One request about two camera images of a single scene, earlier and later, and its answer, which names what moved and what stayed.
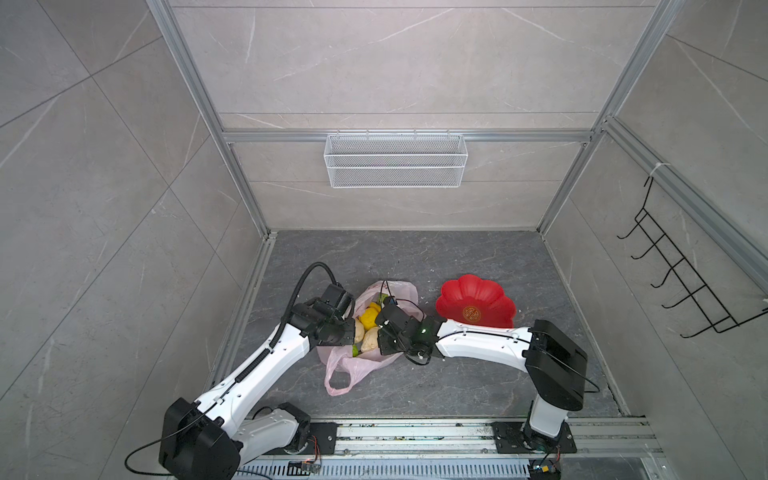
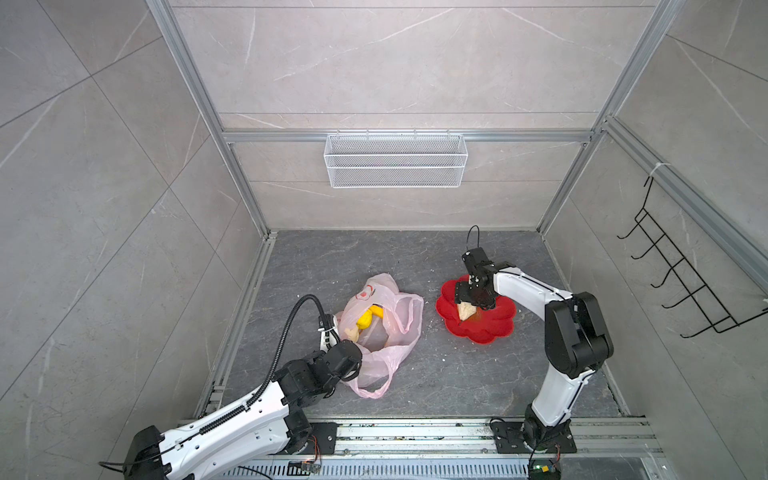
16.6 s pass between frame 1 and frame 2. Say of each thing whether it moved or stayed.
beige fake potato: moved
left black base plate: stayed
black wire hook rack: stayed
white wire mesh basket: stayed
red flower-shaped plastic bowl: stayed
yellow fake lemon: stayed
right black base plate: stayed
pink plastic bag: moved
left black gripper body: moved
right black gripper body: moved
